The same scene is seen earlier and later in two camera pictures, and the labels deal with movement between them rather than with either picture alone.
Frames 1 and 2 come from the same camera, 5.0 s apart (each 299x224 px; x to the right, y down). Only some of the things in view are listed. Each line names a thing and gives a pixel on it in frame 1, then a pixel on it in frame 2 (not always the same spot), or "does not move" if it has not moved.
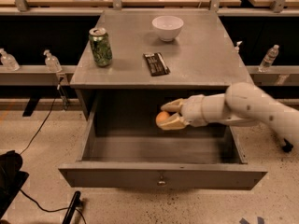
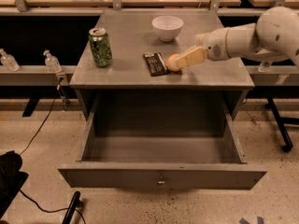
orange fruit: (162, 117) → (170, 58)
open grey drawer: (122, 147) does not move
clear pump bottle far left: (8, 61) does not move
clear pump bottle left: (51, 62) does not move
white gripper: (192, 110) → (214, 47)
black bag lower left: (11, 178) does not move
